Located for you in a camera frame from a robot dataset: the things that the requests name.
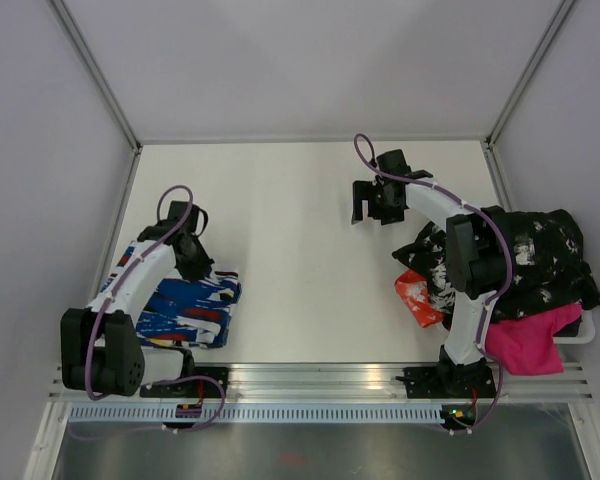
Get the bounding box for aluminium frame post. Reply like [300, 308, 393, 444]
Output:
[483, 0, 579, 150]
[46, 0, 142, 154]

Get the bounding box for slotted cable duct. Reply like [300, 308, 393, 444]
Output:
[69, 402, 443, 424]

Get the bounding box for left aluminium frame post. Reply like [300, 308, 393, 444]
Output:
[46, 0, 142, 154]

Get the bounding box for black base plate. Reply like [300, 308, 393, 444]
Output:
[395, 366, 496, 400]
[139, 366, 230, 399]

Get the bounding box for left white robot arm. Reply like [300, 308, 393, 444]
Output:
[60, 201, 213, 399]

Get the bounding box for orange white garment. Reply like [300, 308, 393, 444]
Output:
[394, 269, 444, 328]

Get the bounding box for black white patterned trousers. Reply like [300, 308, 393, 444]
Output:
[392, 209, 600, 327]

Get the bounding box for right aluminium frame post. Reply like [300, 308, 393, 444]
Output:
[483, 0, 579, 150]

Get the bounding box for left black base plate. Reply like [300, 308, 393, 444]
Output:
[139, 366, 230, 399]

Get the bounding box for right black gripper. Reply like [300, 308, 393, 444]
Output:
[353, 179, 406, 224]

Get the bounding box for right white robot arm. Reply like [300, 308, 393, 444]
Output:
[351, 150, 514, 396]

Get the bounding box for aluminium mounting rail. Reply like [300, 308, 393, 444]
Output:
[47, 362, 594, 401]

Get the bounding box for white tray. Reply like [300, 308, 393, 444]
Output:
[553, 311, 596, 346]

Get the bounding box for pink garment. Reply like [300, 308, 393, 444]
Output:
[486, 304, 582, 376]

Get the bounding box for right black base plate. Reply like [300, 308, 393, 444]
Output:
[395, 366, 496, 400]

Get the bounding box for blue white red patterned trousers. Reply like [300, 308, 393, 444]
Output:
[97, 239, 244, 351]

